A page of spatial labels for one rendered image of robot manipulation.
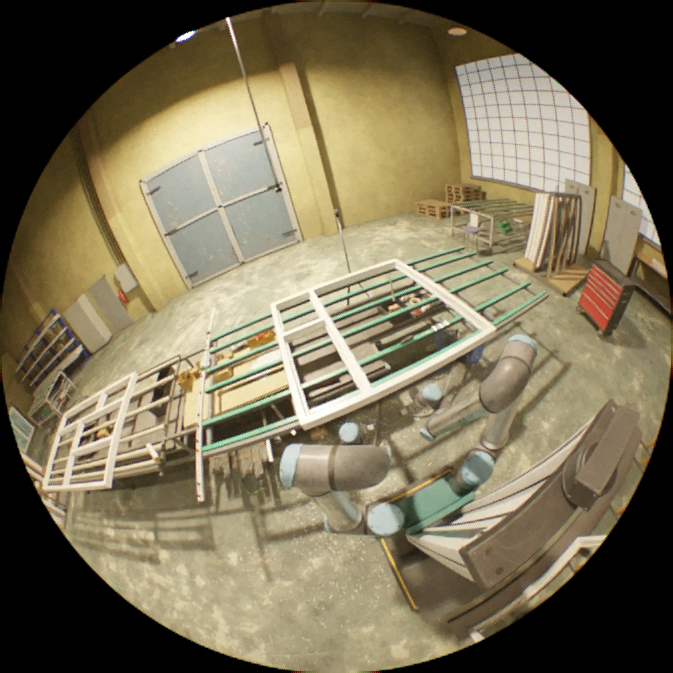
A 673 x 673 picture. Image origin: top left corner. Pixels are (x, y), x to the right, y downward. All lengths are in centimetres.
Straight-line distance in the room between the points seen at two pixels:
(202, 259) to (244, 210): 197
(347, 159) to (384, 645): 929
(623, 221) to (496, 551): 741
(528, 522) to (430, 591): 99
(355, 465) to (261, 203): 707
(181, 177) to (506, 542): 775
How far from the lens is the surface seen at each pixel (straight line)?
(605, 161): 770
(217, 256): 759
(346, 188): 785
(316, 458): 55
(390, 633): 228
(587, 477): 27
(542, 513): 33
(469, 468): 116
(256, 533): 237
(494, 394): 72
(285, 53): 828
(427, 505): 136
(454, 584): 130
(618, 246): 759
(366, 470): 55
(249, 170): 727
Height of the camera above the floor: 206
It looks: 41 degrees down
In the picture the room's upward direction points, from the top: 16 degrees counter-clockwise
